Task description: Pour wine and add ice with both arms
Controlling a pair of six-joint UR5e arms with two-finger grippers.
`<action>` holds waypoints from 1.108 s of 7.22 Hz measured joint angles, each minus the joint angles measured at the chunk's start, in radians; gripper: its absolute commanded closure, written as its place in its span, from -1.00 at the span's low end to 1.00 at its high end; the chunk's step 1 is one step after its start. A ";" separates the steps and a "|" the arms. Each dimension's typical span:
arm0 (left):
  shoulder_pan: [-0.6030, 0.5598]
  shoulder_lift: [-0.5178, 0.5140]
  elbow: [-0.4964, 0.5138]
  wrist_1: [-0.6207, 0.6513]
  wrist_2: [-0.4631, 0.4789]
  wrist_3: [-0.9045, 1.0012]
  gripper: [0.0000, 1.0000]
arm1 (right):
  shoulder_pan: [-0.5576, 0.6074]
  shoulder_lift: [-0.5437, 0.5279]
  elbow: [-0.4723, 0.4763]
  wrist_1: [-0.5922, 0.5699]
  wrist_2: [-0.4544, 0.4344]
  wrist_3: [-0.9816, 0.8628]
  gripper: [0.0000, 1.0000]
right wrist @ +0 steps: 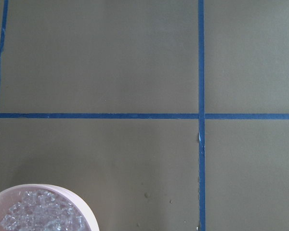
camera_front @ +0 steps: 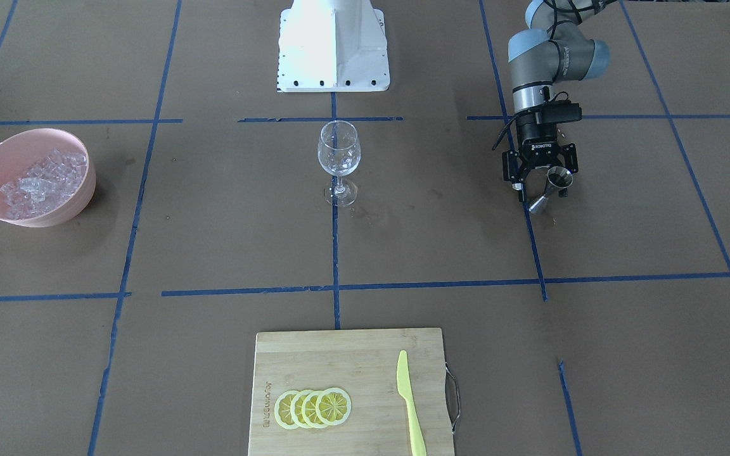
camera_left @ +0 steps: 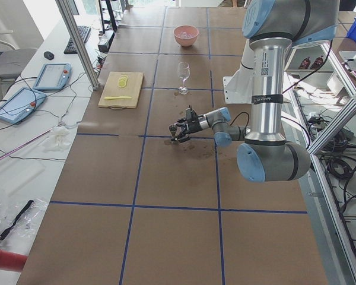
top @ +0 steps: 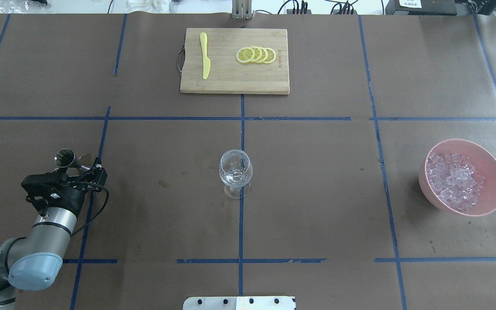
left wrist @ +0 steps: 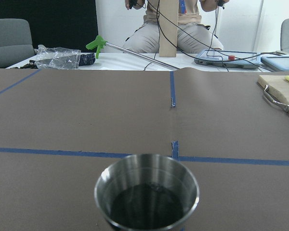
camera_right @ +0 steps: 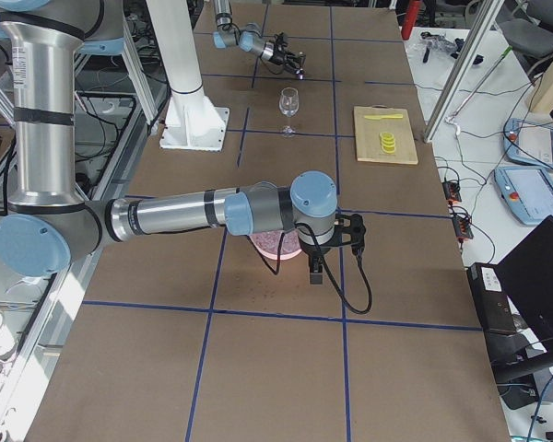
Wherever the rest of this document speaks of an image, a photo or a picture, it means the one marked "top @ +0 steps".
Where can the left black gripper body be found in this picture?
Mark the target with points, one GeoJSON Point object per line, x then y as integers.
{"type": "Point", "coordinates": [69, 198]}

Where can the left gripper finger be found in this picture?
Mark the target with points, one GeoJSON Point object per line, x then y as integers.
{"type": "Point", "coordinates": [94, 175]}

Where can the steel jigger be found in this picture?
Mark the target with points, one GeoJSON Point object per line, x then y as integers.
{"type": "Point", "coordinates": [67, 158]}

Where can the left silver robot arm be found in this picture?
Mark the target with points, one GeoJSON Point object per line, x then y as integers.
{"type": "Point", "coordinates": [32, 263]}

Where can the clear wine glass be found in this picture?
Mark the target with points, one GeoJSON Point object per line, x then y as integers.
{"type": "Point", "coordinates": [235, 171]}

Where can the ice cubes pile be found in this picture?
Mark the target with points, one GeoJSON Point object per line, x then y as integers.
{"type": "Point", "coordinates": [455, 180]}

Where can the pink ice bowl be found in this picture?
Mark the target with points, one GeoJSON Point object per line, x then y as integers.
{"type": "Point", "coordinates": [485, 164]}

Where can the yellow plastic knife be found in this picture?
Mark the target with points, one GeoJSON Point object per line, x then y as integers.
{"type": "Point", "coordinates": [206, 62]}

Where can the bamboo cutting board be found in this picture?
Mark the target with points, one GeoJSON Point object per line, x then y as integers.
{"type": "Point", "coordinates": [227, 75]}

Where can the black box device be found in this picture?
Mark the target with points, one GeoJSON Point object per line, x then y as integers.
{"type": "Point", "coordinates": [421, 7]}

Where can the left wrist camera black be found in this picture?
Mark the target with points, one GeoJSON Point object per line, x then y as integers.
{"type": "Point", "coordinates": [44, 190]}

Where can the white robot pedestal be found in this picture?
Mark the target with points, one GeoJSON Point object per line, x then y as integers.
{"type": "Point", "coordinates": [240, 303]}

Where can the aluminium frame post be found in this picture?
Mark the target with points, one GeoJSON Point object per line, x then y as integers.
{"type": "Point", "coordinates": [242, 10]}

